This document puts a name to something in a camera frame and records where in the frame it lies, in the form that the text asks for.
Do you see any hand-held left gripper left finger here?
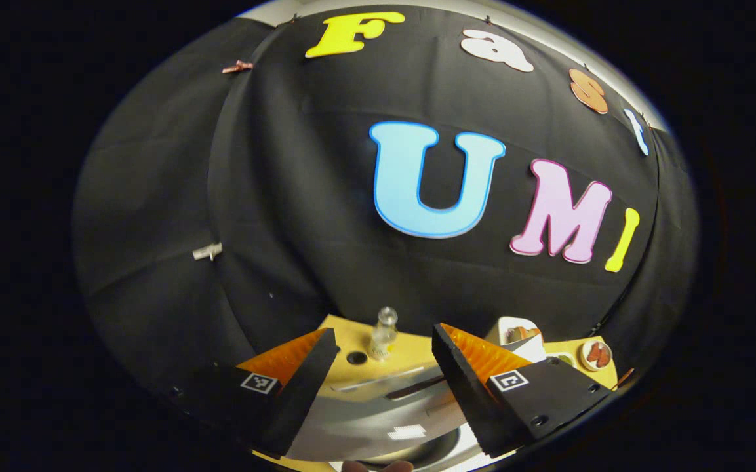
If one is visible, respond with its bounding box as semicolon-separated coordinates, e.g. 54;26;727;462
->
171;328;341;458

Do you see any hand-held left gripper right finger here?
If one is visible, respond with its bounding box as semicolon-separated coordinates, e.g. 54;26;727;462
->
431;323;614;458

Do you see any white rice cooker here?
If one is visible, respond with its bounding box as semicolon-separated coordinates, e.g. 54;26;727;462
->
284;364;516;472

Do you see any white toaster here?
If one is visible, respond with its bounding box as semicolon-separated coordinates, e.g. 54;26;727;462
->
486;317;547;364

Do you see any small glass bottle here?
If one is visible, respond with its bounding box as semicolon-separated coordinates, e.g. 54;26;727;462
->
368;306;399;363

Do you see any white round plate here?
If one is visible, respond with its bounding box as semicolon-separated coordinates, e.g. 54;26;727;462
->
580;339;613;372

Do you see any black backdrop cloth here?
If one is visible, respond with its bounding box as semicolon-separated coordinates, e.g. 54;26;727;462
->
73;5;700;420

